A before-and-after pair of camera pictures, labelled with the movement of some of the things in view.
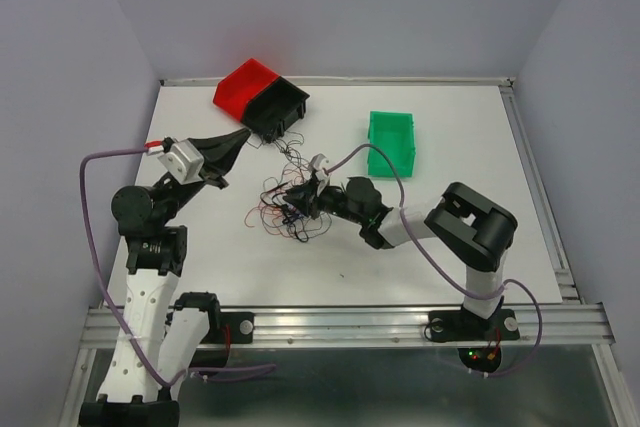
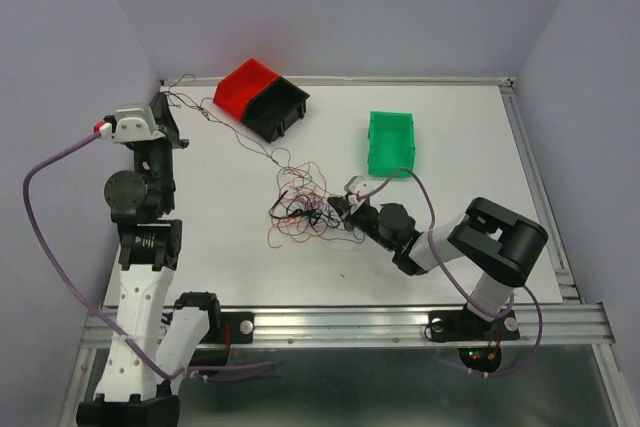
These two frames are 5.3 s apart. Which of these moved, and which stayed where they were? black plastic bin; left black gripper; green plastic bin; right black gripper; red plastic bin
Moved: right black gripper; left black gripper
Stayed: green plastic bin; red plastic bin; black plastic bin
